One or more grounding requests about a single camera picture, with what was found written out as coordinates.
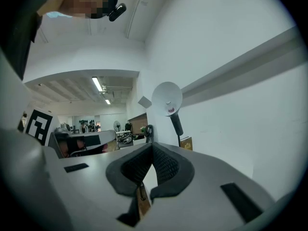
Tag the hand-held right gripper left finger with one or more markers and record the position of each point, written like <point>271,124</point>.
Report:
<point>91,189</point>

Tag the person's black clothing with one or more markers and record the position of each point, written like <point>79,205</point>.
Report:
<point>19,32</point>

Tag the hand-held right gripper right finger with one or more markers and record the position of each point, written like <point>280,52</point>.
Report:
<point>204,196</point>

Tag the brown patterned box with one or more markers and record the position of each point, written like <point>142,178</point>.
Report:
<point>187,144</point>

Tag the black standing fan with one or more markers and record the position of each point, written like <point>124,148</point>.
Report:
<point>117,125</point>

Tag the black head camera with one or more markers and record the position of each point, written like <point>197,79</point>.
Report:
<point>118,11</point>

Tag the grey wall panel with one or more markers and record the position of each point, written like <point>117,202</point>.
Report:
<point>145,102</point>

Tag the green potted plant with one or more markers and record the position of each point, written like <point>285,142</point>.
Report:
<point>143,129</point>

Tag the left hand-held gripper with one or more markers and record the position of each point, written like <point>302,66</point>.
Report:
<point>39,126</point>

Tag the ceiling tube light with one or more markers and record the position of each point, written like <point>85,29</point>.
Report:
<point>107,101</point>
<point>97,83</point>

